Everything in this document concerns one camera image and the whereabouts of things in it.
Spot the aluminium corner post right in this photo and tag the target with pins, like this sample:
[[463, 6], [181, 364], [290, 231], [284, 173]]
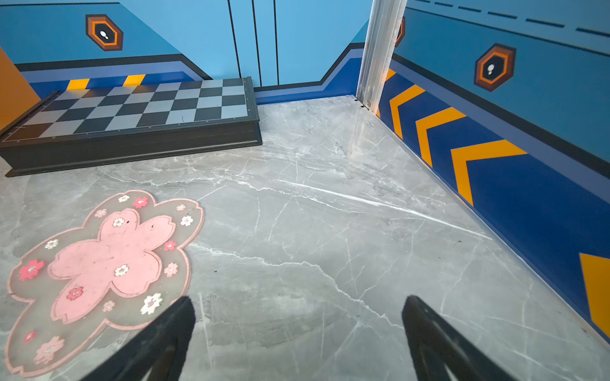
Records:
[[382, 33]]

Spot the pink cherry blossom coaster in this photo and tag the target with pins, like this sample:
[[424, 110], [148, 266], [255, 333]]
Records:
[[122, 268]]

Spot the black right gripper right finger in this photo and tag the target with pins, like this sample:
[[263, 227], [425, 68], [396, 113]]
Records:
[[440, 352]]

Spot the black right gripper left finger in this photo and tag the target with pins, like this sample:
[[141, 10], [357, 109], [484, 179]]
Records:
[[158, 352]]

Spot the black silver chessboard box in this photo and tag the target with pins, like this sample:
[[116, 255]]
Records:
[[70, 129]]

